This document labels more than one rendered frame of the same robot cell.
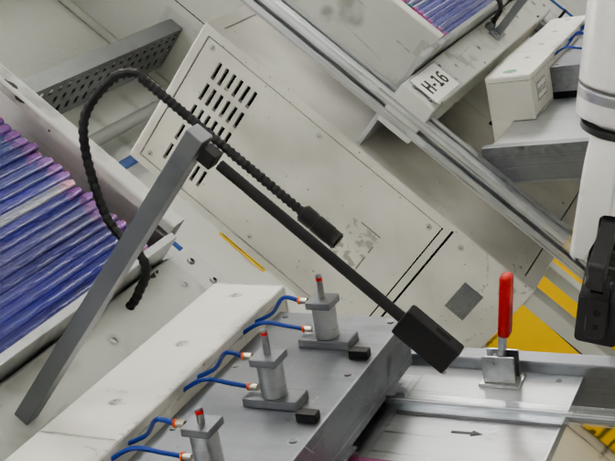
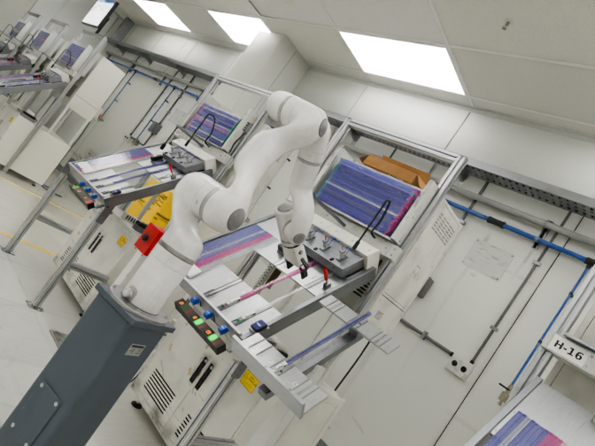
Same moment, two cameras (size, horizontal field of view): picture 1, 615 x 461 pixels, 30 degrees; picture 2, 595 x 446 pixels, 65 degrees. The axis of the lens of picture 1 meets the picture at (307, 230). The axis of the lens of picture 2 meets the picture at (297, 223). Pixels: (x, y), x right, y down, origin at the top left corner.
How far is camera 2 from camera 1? 2.31 m
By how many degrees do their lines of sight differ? 99
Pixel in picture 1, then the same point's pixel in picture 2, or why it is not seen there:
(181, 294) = (382, 248)
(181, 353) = (347, 240)
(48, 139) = (418, 211)
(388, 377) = (332, 268)
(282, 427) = (316, 246)
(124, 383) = (342, 233)
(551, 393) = (315, 290)
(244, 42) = not seen: outside the picture
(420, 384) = (336, 280)
